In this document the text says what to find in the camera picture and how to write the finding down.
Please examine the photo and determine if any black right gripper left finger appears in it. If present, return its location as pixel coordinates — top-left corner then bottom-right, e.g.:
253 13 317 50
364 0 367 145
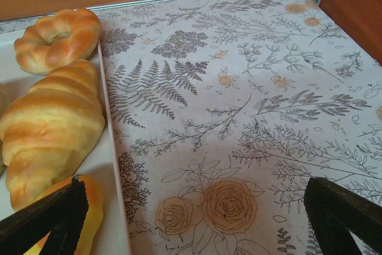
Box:
0 176 90 255

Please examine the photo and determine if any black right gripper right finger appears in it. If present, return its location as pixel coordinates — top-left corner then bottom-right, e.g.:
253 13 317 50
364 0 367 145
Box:
303 176 382 255

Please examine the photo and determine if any striped fake croissant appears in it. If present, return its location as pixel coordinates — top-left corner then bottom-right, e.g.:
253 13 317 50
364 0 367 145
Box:
0 59 106 213

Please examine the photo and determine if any floral patterned table cover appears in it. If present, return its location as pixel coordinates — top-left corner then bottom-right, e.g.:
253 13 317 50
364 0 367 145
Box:
0 0 382 255

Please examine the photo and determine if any pale pink tray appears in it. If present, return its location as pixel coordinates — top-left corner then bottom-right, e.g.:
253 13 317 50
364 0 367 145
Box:
0 32 132 255

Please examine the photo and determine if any ring-shaped twisted fake bread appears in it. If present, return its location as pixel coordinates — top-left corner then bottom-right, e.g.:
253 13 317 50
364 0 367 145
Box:
13 8 101 76

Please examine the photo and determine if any small orange fake bread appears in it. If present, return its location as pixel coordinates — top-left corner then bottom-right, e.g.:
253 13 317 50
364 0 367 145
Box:
28 173 104 255

